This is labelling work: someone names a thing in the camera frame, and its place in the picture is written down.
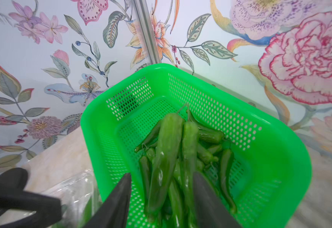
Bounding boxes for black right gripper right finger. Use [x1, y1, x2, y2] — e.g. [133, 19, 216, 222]
[193, 172, 241, 228]

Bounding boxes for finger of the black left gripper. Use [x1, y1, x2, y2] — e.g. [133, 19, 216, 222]
[0, 168, 62, 228]

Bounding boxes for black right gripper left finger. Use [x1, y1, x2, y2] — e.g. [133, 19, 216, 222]
[84, 173, 131, 228]

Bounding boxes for clear clamshell container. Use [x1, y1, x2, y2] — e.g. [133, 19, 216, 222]
[0, 169, 102, 228]

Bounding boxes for green peppers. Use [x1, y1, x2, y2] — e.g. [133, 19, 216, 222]
[134, 104, 238, 228]

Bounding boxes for green plastic basket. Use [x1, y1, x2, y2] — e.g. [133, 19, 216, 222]
[80, 64, 312, 228]

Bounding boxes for aluminium corner profile left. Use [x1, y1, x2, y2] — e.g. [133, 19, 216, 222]
[132, 0, 161, 65]

